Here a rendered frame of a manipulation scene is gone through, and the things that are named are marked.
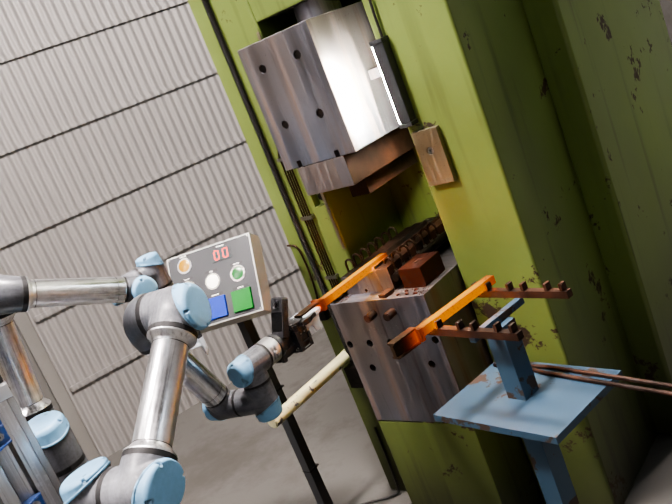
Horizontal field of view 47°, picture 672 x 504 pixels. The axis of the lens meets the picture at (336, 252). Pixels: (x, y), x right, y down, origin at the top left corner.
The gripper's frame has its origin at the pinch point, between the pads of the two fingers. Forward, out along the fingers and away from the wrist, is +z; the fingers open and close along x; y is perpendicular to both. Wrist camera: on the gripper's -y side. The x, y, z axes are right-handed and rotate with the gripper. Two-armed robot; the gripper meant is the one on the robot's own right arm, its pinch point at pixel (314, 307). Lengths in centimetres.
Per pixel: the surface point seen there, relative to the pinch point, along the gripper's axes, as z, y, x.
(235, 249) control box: 20, -16, -47
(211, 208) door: 156, -7, -218
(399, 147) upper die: 55, -30, 8
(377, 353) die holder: 22.0, 27.6, -4.1
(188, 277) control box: 10, -12, -64
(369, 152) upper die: 39, -33, 8
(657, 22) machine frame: 170, -31, 59
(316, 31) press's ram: 30, -72, 13
